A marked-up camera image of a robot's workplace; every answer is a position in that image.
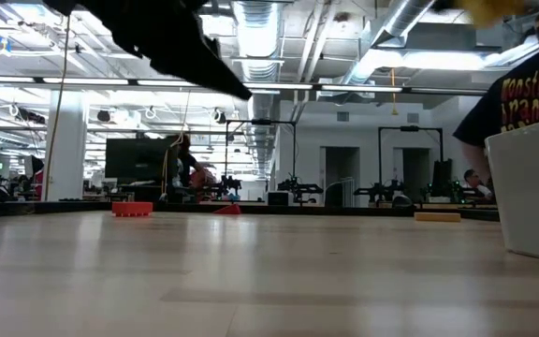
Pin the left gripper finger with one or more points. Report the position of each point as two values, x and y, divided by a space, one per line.
227 79

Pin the orange studded plastic brick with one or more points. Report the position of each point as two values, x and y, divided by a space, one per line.
132 209

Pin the short pale wooden block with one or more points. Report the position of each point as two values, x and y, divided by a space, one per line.
437 216

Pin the black computer monitor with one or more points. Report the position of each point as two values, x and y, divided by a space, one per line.
138 159

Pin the white building column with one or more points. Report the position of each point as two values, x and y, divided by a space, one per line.
66 150

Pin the white plastic bin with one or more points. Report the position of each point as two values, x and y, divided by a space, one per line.
531 187

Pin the black background gantry frame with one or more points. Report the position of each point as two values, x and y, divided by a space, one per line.
260 122
410 127

